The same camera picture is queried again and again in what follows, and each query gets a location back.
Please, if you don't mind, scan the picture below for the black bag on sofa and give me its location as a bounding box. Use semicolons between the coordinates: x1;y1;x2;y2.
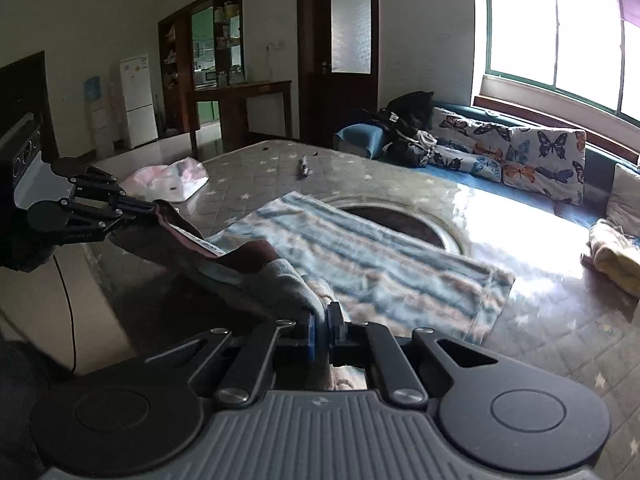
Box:
376;91;437;168

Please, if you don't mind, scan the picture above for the white refrigerator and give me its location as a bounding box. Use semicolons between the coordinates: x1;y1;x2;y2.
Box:
118;55;157;148

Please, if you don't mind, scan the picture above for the blue sofa bench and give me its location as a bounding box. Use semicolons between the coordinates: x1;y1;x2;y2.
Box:
333;102;639;226

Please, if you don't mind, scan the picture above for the butterfly print cushion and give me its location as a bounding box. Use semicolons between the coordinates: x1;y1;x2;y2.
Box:
430;107;511;182
502;127;587;206

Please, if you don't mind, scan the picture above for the folded cream yellow blanket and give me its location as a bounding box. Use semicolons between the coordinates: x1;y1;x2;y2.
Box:
582;219;640;299

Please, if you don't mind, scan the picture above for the dark wooden shelf cabinet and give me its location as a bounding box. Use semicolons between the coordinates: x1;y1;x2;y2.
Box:
157;0;244;136

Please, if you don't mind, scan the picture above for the pink white plastic bag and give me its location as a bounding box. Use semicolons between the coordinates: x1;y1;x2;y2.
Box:
120;157;209;204

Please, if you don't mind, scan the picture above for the water dispenser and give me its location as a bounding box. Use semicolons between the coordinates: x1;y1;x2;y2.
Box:
84;76;115;160

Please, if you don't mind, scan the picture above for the dark wooden desk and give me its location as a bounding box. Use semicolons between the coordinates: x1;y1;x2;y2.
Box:
184;80;293;159

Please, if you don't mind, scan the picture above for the round black induction cooktop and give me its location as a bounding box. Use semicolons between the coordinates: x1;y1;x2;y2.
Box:
324;195;472;256

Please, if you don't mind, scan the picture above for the striped blue pink garment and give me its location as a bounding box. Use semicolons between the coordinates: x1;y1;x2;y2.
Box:
111;192;515;344

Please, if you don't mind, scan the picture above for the grey white pillow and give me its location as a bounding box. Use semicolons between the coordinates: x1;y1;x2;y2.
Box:
606;164;640;237

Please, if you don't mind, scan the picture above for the window with green frame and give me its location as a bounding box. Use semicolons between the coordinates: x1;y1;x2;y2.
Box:
487;0;639;124

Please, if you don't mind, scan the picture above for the dark wooden door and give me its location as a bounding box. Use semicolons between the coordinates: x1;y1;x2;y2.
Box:
296;0;380;148

